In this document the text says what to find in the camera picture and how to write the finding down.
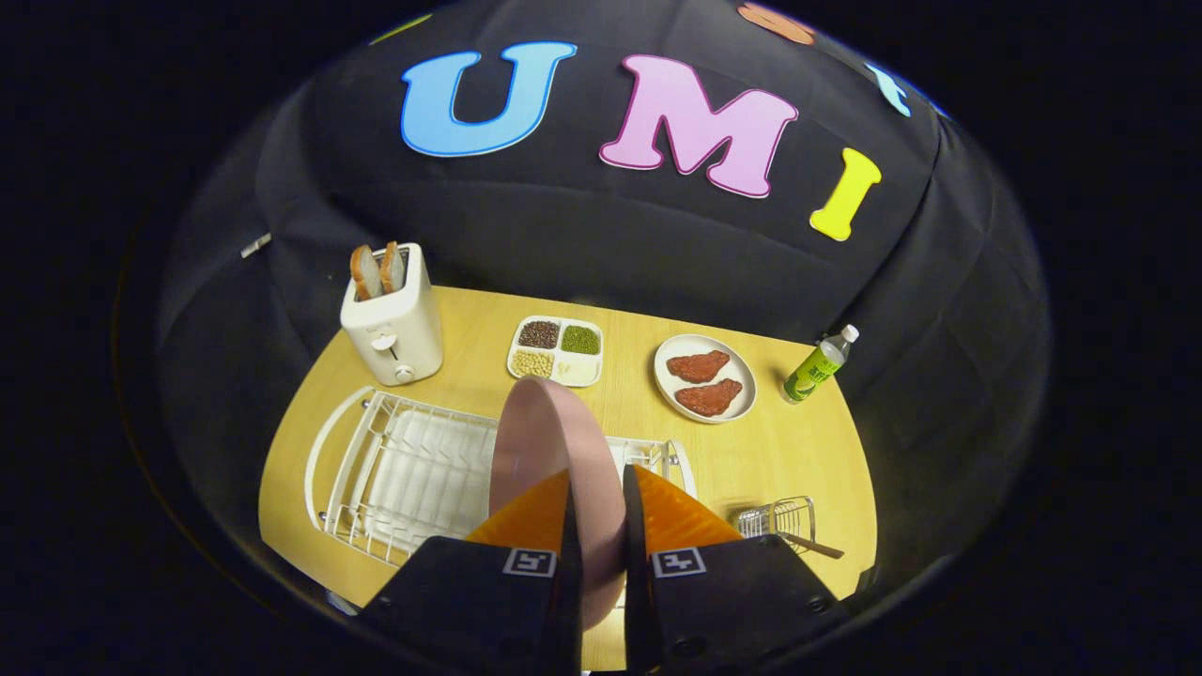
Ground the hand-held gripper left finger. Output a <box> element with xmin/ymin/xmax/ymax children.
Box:
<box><xmin>362</xmin><ymin>468</ymin><xmax>583</xmax><ymax>673</ymax></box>

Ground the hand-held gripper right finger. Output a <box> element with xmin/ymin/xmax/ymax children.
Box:
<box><xmin>623</xmin><ymin>464</ymin><xmax>848</xmax><ymax>673</ymax></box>

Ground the metal wire basket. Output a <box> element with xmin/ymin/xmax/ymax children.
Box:
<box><xmin>732</xmin><ymin>496</ymin><xmax>816</xmax><ymax>545</ymax></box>

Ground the wooden handled spoon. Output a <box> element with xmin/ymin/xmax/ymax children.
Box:
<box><xmin>787</xmin><ymin>529</ymin><xmax>845</xmax><ymax>561</ymax></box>

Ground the white wire dish rack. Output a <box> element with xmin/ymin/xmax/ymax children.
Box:
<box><xmin>303</xmin><ymin>387</ymin><xmax>698</xmax><ymax>569</ymax></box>

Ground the pink plate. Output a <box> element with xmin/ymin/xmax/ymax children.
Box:
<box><xmin>488</xmin><ymin>376</ymin><xmax>628</xmax><ymax>630</ymax></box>

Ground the white plate with meat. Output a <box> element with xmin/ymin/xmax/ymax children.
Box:
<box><xmin>654</xmin><ymin>334</ymin><xmax>758</xmax><ymax>424</ymax></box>

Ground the red meat piece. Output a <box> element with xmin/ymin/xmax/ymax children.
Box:
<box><xmin>667</xmin><ymin>350</ymin><xmax>731</xmax><ymax>383</ymax></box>
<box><xmin>674</xmin><ymin>378</ymin><xmax>743</xmax><ymax>417</ymax></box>

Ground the green drink bottle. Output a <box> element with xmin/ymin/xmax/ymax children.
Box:
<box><xmin>782</xmin><ymin>325</ymin><xmax>860</xmax><ymax>405</ymax></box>

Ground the white divided tray with beans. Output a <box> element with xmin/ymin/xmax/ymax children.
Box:
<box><xmin>507</xmin><ymin>316</ymin><xmax>604</xmax><ymax>388</ymax></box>

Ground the white toaster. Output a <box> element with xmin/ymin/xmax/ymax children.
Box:
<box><xmin>340</xmin><ymin>242</ymin><xmax>444</xmax><ymax>386</ymax></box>

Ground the black backdrop cloth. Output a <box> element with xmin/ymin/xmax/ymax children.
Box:
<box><xmin>155</xmin><ymin>0</ymin><xmax>1051</xmax><ymax>602</ymax></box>

